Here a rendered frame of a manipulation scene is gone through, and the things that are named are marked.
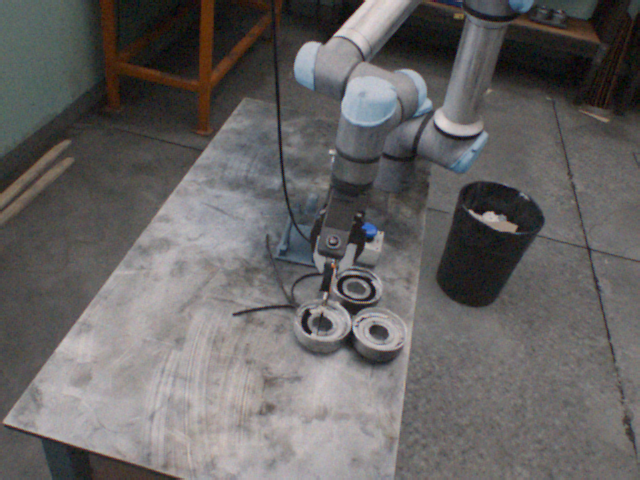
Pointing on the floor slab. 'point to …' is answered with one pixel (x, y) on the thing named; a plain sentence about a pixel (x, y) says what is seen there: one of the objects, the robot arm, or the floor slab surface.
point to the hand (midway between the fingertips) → (330, 272)
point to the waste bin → (486, 242)
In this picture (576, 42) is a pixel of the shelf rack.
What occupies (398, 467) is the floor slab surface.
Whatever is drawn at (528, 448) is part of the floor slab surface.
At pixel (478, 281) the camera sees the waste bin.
